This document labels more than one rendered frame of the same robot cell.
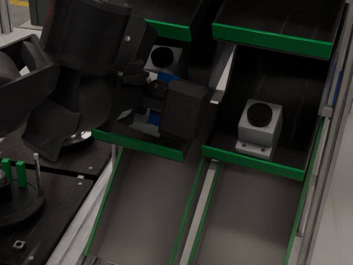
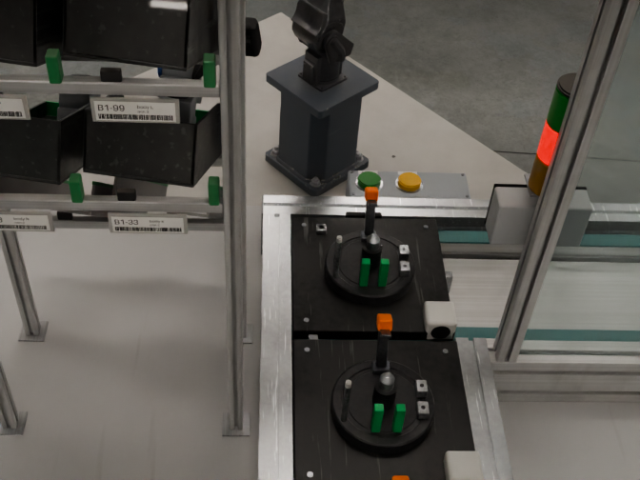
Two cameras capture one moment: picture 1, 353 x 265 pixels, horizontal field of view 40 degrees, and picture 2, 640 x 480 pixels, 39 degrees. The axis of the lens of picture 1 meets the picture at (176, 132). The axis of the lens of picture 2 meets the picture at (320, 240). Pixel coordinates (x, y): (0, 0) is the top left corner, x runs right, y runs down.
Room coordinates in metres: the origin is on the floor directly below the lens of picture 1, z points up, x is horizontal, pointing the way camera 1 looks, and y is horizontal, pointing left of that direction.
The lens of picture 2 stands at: (1.58, -0.05, 2.02)
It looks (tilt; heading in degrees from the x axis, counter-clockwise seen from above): 45 degrees down; 164
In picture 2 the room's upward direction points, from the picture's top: 4 degrees clockwise
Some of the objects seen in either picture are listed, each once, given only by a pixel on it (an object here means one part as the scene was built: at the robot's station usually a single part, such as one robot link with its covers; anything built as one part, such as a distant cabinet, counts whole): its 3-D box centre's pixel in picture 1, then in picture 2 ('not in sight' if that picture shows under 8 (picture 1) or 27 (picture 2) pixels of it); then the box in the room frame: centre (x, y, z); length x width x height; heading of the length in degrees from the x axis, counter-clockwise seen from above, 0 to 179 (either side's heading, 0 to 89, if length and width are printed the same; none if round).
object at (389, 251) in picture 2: (4, 203); (370, 267); (0.67, 0.30, 0.98); 0.14 x 0.14 x 0.02
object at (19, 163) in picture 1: (21, 174); (364, 272); (0.71, 0.27, 1.01); 0.01 x 0.01 x 0.05; 79
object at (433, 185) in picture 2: not in sight; (407, 196); (0.48, 0.42, 0.93); 0.21 x 0.07 x 0.06; 79
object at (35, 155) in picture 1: (38, 174); (337, 256); (0.69, 0.24, 1.03); 0.01 x 0.01 x 0.08
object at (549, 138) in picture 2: not in sight; (562, 140); (0.82, 0.46, 1.33); 0.05 x 0.05 x 0.05
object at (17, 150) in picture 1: (62, 119); (385, 391); (0.92, 0.25, 1.01); 0.24 x 0.24 x 0.13; 79
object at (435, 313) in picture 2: not in sight; (438, 320); (0.79, 0.37, 0.97); 0.05 x 0.05 x 0.04; 79
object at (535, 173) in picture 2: not in sight; (552, 171); (0.82, 0.46, 1.28); 0.05 x 0.05 x 0.05
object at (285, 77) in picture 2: not in sight; (319, 121); (0.28, 0.30, 0.96); 0.15 x 0.15 x 0.20; 30
